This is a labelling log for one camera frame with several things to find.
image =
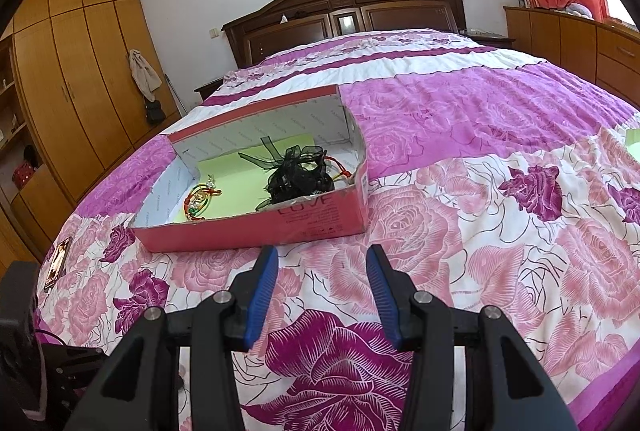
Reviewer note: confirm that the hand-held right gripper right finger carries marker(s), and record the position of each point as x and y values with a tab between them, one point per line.
382	296

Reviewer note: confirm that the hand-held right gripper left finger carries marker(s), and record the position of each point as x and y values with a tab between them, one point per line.
260	296

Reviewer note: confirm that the pink cardboard box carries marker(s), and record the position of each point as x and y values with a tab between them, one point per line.
320	221

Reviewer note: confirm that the black ribbon bow hair clip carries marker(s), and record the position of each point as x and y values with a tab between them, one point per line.
295	176

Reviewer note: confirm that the small photo card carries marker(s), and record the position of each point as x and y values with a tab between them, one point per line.
57	263

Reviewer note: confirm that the small silver earring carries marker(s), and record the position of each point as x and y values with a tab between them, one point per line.
213	183

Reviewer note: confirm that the red shelf ornament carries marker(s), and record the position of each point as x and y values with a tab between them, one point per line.
24	175

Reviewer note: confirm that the pink floral bedspread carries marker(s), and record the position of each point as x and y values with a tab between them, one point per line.
475	136

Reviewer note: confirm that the black hanging bag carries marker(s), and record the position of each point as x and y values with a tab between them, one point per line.
155	112

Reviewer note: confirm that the dark wooden nightstand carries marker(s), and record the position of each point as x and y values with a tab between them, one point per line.
207	90
492	41

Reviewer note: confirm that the beige hanging cloth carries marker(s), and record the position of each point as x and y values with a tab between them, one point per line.
145	76

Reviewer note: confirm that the dark wooden headboard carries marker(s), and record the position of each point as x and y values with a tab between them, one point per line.
300	36

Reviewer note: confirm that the light wooden wardrobe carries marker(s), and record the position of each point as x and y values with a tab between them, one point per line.
85	86

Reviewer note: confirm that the light wooden dresser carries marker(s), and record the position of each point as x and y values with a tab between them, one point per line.
560	46

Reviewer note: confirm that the grey and pink soft bundle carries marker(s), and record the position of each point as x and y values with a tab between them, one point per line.
579	10

